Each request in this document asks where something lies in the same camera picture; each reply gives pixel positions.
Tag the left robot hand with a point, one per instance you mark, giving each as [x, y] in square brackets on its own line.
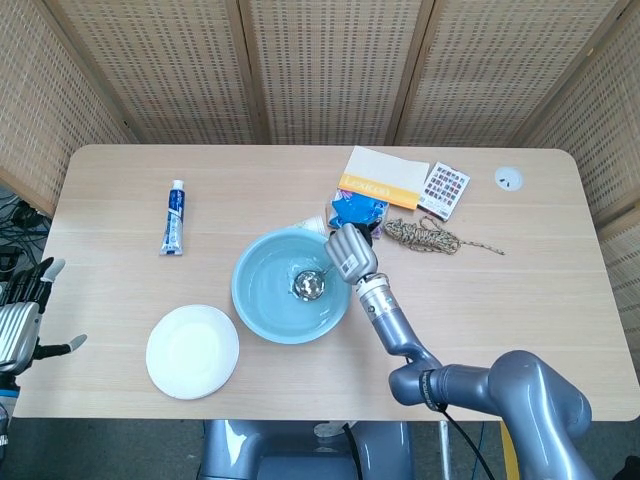
[22, 315]

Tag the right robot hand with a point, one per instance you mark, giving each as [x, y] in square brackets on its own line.
[351, 250]

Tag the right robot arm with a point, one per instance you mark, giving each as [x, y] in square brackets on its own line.
[450, 370]

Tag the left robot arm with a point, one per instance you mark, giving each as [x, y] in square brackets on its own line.
[6, 410]

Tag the light blue bowl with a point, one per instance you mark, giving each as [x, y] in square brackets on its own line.
[291, 286]

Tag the blue plastic packet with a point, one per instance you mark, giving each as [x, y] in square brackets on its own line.
[356, 209]

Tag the white paper cup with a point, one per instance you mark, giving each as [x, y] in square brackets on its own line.
[314, 224]

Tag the yellow white Lexicon book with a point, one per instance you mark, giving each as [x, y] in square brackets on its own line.
[385, 177]

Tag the card with colourful squares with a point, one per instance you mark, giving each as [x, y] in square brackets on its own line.
[444, 190]

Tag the white round plate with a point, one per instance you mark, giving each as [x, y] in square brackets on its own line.
[192, 352]

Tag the blue white toothpaste tube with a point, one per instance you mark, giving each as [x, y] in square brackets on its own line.
[172, 220]

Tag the woven bamboo folding screen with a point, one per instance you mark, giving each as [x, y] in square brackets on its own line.
[320, 65]

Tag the grey robot torso base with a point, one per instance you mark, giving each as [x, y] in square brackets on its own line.
[305, 452]

